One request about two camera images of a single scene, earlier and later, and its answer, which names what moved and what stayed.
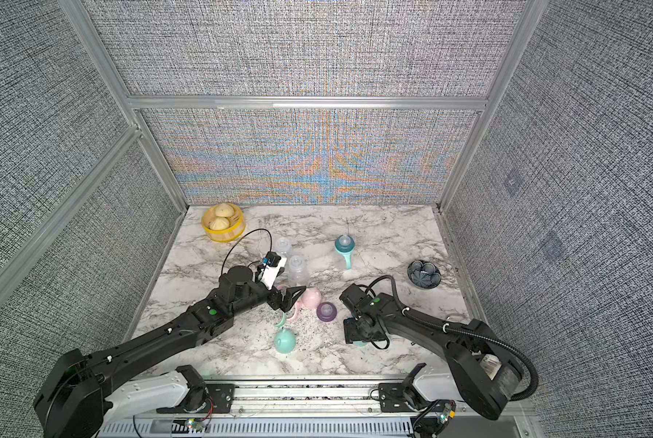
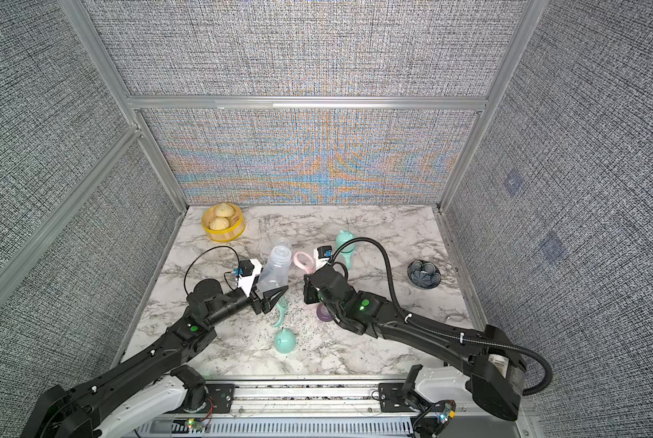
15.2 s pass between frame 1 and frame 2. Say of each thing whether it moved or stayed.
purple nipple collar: stayed
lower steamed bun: stayed
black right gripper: moved
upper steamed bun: stayed
